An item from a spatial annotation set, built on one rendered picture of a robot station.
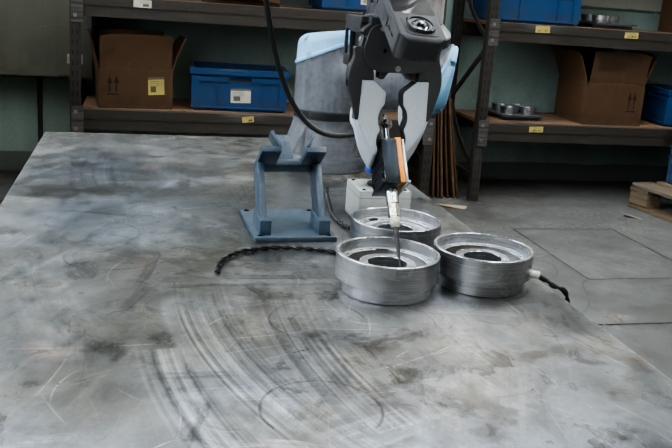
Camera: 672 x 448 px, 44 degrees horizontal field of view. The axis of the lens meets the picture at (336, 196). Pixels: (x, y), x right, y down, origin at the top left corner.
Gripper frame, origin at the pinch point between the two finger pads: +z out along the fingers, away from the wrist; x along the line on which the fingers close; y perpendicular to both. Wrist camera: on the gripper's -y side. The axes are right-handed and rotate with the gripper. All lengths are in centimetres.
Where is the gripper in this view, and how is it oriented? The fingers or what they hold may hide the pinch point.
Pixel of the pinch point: (387, 156)
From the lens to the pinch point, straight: 84.5
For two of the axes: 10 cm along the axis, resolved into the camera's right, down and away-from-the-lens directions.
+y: -2.5, -2.5, 9.4
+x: -9.7, 0.0, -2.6
